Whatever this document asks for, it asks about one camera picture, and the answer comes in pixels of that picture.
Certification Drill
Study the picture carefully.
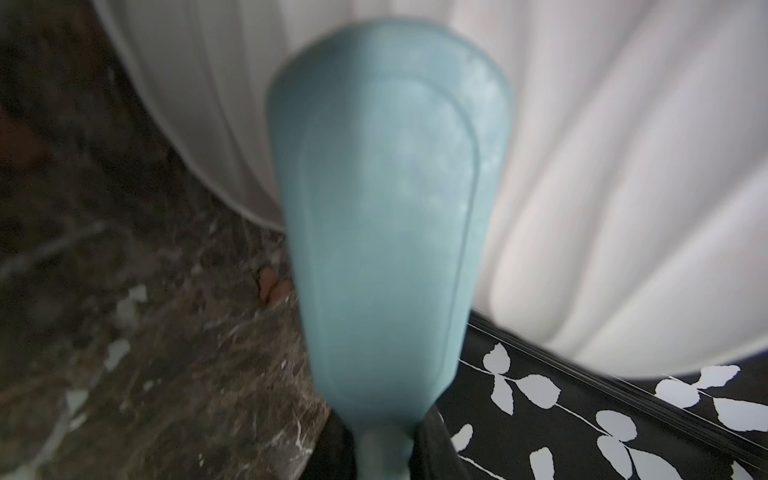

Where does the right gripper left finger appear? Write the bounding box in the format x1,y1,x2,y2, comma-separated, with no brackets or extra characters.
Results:
299,411,357,480

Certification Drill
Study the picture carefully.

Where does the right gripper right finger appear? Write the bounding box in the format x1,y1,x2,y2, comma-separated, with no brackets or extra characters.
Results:
410,407,470,480

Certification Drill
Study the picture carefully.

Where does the white ceramic pot with mud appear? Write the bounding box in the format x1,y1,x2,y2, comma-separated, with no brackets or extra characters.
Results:
94,1,767,379

